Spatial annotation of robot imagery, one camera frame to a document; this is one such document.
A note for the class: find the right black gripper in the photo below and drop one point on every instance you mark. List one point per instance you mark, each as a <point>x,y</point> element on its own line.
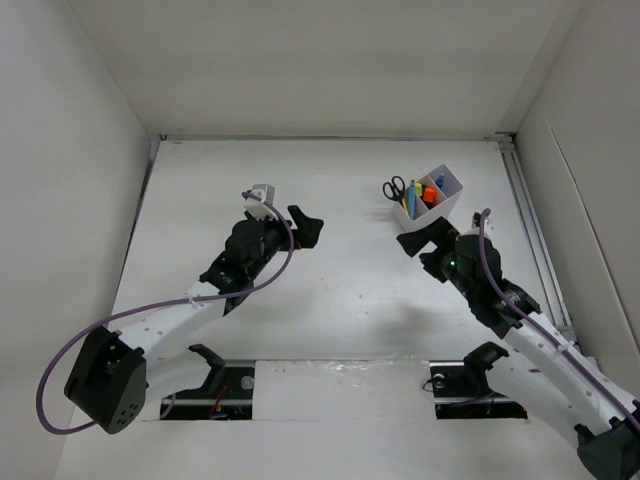
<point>439,232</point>

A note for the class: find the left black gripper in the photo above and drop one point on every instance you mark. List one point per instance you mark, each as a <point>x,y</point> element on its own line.
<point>307,227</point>

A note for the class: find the orange cap highlighter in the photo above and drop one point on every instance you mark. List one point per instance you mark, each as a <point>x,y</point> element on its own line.
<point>429,196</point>

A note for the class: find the black handled scissors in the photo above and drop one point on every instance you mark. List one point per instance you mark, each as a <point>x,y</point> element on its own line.
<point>391,188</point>

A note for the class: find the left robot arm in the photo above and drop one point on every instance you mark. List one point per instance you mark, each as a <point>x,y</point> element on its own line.
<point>117,372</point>

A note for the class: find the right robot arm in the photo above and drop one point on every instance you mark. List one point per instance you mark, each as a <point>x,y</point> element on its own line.
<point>532,363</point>

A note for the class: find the white three-compartment container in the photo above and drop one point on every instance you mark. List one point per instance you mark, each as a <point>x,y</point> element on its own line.
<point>418,203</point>

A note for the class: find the blue cap pen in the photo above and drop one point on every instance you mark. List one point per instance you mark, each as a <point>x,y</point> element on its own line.
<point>440,181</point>

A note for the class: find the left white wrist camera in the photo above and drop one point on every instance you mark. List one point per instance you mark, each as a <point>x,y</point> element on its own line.
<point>258,202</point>

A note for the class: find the aluminium side rail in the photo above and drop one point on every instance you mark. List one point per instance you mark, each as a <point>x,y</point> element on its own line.
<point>553,299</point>

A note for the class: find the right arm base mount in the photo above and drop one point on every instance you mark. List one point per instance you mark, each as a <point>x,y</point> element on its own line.
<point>461,391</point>

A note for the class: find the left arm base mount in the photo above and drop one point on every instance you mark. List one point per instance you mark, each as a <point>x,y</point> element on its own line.
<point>224,394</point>

